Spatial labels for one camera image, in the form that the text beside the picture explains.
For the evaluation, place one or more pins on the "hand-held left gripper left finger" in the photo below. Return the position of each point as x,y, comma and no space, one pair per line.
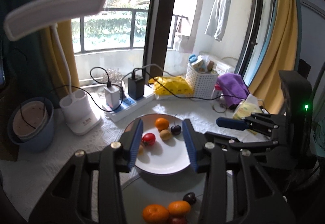
135,142

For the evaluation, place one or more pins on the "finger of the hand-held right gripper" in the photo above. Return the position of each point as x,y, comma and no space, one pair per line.
254,146
231,123

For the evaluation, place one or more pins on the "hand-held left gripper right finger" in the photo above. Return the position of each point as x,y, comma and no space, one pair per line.
190,145

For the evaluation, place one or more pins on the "red tomato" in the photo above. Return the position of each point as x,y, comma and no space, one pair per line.
177,220
148,139

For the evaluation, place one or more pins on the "dark cherry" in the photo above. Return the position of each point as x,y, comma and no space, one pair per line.
176,130

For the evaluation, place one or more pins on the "brown kiwi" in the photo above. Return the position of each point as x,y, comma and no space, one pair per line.
165,134

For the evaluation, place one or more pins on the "white round plate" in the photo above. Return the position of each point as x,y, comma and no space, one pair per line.
165,160

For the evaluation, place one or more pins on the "orange mandarin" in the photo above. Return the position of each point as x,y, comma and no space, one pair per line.
162,123
179,208
155,213

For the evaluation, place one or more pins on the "grey round glass board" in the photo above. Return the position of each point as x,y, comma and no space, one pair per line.
152,191

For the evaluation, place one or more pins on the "yellow tissue pack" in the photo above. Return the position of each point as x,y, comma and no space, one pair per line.
246,109

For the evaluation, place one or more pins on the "white power strip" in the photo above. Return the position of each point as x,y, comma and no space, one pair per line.
121,112

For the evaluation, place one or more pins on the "purple cloth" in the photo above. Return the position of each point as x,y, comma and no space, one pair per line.
233,87

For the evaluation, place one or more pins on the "white perforated basket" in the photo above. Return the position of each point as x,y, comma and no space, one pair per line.
201,84

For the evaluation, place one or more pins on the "white charger plug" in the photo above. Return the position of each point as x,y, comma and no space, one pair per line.
111,98

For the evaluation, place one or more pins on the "dark plum on front plate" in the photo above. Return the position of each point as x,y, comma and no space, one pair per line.
189,198

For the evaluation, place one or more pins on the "black charger plug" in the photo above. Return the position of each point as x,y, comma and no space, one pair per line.
135,87

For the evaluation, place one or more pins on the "white appliance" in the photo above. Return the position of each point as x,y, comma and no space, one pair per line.
226,65

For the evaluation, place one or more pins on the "white desk lamp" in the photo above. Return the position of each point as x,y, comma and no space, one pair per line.
81,117

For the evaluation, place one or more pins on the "brown container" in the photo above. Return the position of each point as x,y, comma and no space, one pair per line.
210,65

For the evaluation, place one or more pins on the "yellow plastic bag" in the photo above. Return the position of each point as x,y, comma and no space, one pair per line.
172,85

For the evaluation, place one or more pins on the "blue capped container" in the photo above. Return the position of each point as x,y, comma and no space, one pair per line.
197,63

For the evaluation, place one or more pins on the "white tablecloth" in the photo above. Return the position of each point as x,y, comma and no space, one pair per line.
63,145

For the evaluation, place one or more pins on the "wide yellow curtain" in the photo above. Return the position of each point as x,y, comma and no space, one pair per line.
276,36

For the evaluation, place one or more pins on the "blue plastic basin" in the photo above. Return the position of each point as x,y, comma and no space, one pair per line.
38,142

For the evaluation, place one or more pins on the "pink bowl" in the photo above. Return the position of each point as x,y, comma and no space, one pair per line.
29,120

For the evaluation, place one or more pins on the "hanging grey garment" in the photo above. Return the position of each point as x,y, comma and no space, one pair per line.
219,11

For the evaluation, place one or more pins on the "black balcony railing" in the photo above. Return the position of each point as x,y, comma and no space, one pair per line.
132,28

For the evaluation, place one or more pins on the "narrow yellow curtain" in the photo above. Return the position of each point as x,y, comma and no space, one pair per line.
58,44

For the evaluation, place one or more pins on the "dark window post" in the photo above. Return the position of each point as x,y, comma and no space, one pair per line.
160,23

